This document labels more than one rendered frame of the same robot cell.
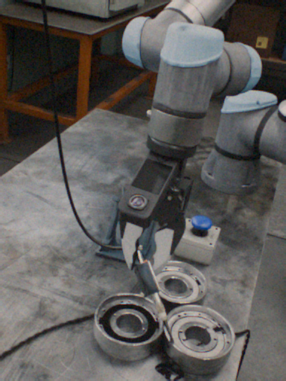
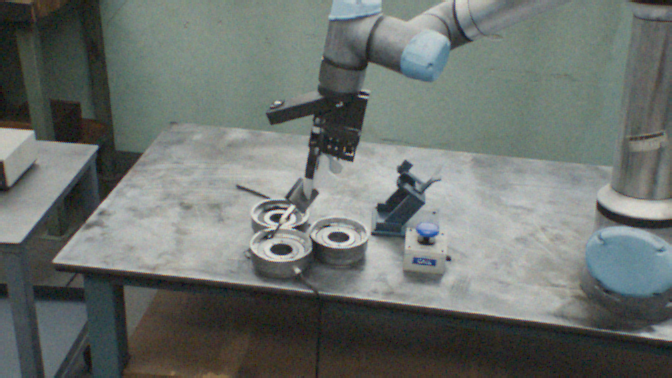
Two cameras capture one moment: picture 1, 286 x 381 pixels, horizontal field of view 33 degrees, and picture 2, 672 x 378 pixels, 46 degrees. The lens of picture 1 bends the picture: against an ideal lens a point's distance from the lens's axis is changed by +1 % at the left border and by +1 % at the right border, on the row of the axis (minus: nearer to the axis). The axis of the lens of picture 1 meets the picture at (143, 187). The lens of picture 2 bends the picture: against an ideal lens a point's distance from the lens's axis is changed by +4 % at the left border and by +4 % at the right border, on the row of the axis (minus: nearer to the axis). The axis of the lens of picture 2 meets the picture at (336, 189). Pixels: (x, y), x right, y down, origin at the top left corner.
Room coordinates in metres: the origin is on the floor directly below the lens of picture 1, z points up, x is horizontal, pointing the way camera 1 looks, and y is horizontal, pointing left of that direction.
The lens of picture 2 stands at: (0.44, -1.20, 1.54)
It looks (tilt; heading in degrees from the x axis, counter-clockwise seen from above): 28 degrees down; 81
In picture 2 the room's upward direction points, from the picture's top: 4 degrees clockwise
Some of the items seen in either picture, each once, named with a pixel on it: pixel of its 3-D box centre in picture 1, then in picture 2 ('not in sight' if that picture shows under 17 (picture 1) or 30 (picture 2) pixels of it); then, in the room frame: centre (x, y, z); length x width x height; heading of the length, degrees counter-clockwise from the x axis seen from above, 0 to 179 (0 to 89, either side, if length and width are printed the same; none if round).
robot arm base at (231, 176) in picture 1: (234, 162); (636, 266); (1.11, -0.22, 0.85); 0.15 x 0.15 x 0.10
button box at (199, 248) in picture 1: (198, 239); (428, 251); (0.79, -0.12, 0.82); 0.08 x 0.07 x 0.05; 165
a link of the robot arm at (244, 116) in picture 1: (247, 120); not in sight; (1.10, -0.22, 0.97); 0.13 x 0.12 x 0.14; 53
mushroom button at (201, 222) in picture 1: (199, 230); (426, 238); (0.78, -0.12, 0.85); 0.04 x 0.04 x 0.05
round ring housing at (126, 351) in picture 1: (128, 327); (279, 222); (0.54, -0.01, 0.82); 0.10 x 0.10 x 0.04
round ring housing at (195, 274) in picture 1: (174, 289); (338, 241); (0.64, -0.08, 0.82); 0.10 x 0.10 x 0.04
